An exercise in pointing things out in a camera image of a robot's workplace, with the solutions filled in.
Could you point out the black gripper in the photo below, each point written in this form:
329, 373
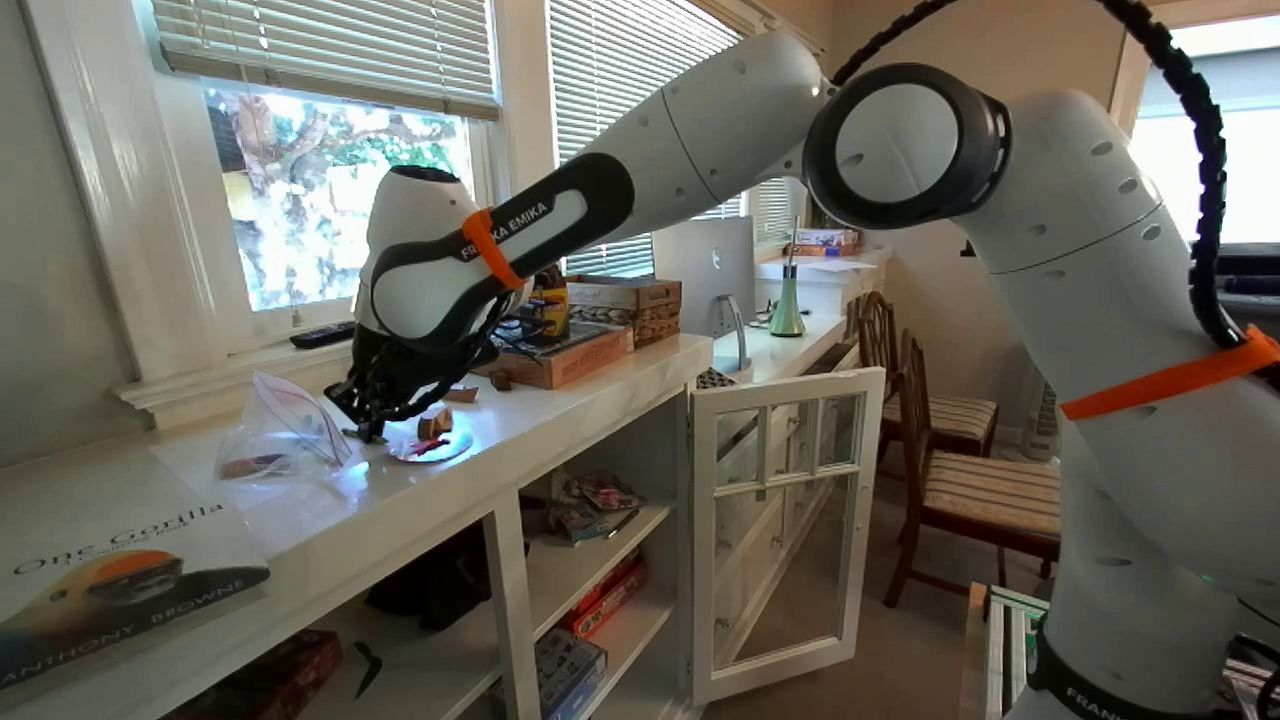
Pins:
394, 378

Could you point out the clear plastic bag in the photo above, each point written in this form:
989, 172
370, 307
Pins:
285, 431

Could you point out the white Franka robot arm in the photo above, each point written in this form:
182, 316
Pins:
1171, 406

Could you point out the black remote on sill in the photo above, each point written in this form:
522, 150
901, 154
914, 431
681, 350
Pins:
320, 336

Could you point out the black bag on shelf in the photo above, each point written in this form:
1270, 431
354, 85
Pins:
437, 584

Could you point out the white shelf unit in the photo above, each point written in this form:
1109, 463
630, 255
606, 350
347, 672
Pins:
390, 517

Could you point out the wooden box with book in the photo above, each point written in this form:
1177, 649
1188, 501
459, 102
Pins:
585, 350

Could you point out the books on middle shelf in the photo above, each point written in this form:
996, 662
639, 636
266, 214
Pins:
577, 504

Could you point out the crayon box yellow green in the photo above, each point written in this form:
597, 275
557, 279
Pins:
551, 307

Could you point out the large book with bird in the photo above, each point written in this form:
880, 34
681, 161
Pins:
103, 554

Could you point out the wooden crate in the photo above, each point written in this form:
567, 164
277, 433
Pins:
651, 308

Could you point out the silver computer monitor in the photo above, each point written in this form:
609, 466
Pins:
712, 266

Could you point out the window blind left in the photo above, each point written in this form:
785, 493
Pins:
419, 55

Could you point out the window blind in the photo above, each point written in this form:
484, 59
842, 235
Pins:
419, 55
609, 55

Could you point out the green bottle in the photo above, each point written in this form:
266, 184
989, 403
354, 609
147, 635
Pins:
785, 312

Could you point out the window blind right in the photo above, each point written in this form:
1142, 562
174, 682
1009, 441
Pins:
609, 55

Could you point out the wooden chair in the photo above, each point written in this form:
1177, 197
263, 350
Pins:
1009, 504
959, 422

